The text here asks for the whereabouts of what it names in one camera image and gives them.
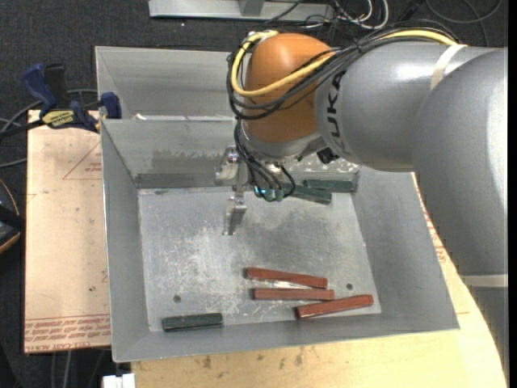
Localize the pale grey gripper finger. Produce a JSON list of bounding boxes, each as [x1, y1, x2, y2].
[[222, 195, 237, 236], [233, 194, 248, 236]]

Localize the grey metal bin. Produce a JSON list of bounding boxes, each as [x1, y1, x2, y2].
[[95, 45, 460, 363]]

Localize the dark green flat block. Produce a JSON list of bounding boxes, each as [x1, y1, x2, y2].
[[282, 183, 333, 206], [303, 179, 356, 193], [162, 312, 225, 333]]

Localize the red-brown flat block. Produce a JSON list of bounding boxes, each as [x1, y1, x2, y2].
[[252, 288, 336, 302], [245, 267, 329, 289], [294, 294, 375, 320]]

